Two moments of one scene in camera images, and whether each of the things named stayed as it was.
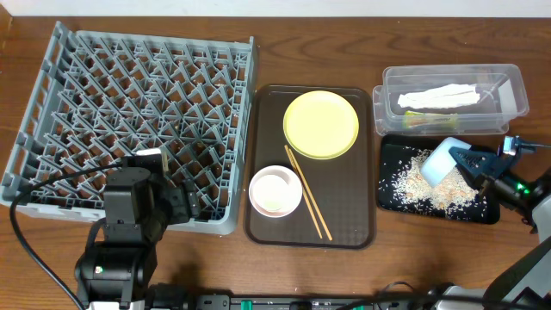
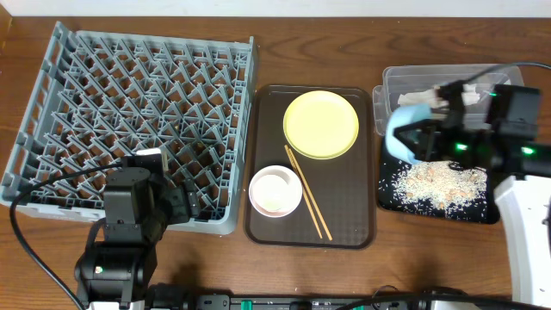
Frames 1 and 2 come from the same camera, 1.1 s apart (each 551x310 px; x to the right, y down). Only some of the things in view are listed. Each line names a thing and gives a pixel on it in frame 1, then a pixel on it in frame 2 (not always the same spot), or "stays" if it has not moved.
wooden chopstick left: (301, 188) stays
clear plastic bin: (449, 99) stays
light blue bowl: (439, 163) to (400, 116)
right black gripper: (488, 169) to (426, 148)
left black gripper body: (189, 200) stays
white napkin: (449, 95) stays
